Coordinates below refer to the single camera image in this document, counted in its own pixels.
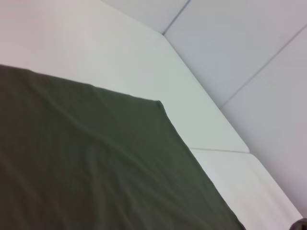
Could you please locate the dark green FREE t-shirt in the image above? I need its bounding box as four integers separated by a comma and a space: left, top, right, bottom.
0, 64, 307, 230

